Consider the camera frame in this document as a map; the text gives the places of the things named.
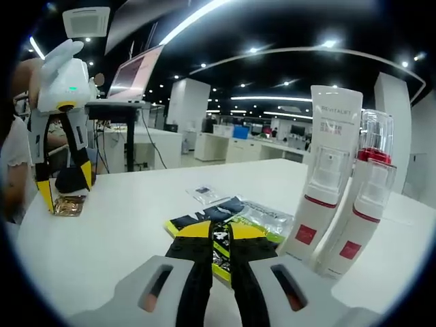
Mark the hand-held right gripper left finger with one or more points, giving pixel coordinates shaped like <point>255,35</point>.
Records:
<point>190,272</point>

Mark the small clear packet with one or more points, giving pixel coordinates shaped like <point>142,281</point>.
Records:
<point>206,193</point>

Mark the person's left hand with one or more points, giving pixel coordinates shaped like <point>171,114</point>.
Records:
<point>29,83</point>

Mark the white pump skincare bottle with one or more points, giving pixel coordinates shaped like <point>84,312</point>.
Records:
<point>351,252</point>
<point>306,235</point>

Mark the brown gold packet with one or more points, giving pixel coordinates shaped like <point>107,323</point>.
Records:
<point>68,206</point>

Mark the green black snack packet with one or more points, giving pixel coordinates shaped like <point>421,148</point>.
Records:
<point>262,218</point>

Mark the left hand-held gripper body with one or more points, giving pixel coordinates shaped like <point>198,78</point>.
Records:
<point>64,85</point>

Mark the blue storage bin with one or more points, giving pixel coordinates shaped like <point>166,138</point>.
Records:
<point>242,131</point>

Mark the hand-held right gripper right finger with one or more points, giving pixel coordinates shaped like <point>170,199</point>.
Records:
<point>252,272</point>

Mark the black standing desk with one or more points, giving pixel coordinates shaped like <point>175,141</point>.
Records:
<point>130,136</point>

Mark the ceiling air vent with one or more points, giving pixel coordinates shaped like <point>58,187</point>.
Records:
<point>86,22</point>

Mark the black pouch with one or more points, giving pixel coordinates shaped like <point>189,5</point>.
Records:
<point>69,180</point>

